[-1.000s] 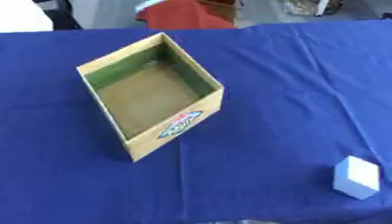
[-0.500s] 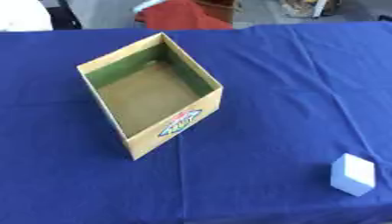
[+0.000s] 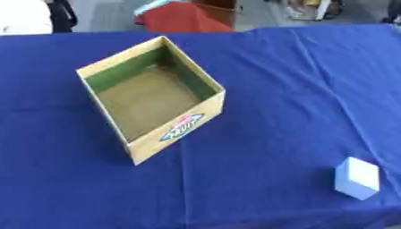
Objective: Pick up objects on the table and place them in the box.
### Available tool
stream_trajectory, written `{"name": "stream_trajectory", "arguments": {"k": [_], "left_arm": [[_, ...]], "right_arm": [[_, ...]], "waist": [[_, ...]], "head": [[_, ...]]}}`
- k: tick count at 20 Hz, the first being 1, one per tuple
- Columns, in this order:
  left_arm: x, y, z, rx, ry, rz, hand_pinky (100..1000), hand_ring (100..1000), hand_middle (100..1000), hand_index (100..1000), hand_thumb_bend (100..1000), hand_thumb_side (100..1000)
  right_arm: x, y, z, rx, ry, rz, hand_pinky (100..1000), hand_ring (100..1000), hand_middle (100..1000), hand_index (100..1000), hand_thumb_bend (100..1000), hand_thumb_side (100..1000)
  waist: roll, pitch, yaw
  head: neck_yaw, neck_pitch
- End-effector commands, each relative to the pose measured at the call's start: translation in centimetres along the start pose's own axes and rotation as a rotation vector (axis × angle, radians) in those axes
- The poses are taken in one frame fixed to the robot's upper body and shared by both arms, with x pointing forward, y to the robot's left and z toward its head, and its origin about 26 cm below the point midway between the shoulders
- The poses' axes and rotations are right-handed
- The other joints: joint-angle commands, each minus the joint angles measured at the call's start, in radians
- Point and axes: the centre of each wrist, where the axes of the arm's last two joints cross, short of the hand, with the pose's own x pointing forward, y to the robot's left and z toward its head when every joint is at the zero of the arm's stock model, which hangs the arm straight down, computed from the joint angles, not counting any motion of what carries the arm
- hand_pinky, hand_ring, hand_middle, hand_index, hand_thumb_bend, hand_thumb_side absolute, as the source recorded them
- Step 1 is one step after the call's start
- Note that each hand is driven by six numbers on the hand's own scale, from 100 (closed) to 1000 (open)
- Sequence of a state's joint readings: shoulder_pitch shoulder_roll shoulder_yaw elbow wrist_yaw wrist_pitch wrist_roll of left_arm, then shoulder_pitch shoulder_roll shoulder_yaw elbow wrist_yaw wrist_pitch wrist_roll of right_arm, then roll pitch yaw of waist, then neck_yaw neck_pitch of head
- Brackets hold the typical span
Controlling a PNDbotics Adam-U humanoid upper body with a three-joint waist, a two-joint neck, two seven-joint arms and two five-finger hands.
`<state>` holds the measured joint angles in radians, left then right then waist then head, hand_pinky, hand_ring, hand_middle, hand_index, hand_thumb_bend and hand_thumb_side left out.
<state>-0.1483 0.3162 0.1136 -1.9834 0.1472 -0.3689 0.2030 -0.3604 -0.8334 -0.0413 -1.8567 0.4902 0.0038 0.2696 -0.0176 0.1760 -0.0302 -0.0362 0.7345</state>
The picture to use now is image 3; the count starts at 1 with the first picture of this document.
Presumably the tan cardboard box green inside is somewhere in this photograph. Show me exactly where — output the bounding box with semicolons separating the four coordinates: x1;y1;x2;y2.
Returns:
75;35;227;166

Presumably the person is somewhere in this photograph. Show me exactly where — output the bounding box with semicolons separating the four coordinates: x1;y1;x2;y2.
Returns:
0;0;79;36

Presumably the white rectangular block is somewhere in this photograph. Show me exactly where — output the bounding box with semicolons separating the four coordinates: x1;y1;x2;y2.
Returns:
333;157;381;201

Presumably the red cloth-covered chair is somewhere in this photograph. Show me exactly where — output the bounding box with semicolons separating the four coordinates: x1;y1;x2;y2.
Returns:
132;0;237;33

